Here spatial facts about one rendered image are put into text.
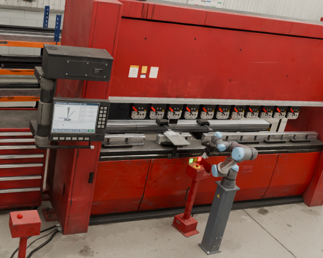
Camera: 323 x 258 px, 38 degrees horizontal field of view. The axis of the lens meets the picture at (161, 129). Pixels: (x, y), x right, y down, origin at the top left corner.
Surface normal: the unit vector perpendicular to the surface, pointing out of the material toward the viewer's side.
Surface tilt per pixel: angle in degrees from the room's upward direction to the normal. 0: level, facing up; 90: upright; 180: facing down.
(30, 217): 0
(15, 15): 90
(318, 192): 90
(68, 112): 90
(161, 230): 0
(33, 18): 90
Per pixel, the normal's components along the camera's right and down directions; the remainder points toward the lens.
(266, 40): 0.41, 0.43
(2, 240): 0.19, -0.90
